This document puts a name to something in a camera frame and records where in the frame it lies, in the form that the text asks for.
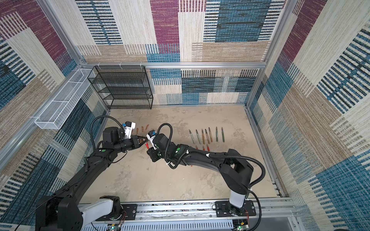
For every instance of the black wire mesh shelf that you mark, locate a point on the black wire mesh shelf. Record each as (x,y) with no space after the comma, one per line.
(122,87)

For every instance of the tan highlighter pen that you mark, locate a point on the tan highlighter pen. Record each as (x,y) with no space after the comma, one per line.
(203,137)
(210,134)
(207,136)

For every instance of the white wire mesh basket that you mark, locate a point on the white wire mesh basket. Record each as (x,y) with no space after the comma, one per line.
(59,109)

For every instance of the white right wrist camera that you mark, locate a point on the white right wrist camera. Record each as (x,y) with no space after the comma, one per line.
(151,136)

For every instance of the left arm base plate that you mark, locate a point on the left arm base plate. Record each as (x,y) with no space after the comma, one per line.
(127,212)

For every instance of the mint highlighter pen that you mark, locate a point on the mint highlighter pen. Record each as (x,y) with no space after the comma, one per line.
(192,137)
(198,137)

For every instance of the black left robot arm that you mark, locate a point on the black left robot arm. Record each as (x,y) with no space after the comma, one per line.
(61,211)

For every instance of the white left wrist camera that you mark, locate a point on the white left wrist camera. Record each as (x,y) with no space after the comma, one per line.
(128,129)

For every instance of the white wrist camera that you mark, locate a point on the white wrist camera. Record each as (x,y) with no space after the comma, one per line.
(128,129)
(151,136)

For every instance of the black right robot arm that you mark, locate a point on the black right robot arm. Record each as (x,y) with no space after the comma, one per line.
(239,172)

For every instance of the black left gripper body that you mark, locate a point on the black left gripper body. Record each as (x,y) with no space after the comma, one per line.
(134,142)

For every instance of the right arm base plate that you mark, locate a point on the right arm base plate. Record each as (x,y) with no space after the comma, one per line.
(235,208)

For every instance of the tan highlighter pen top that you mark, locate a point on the tan highlighter pen top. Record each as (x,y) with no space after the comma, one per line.
(210,134)

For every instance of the aluminium front rail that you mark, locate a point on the aluminium front rail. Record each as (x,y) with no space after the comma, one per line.
(267,214)

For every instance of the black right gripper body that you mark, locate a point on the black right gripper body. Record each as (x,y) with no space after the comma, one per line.
(156,155)

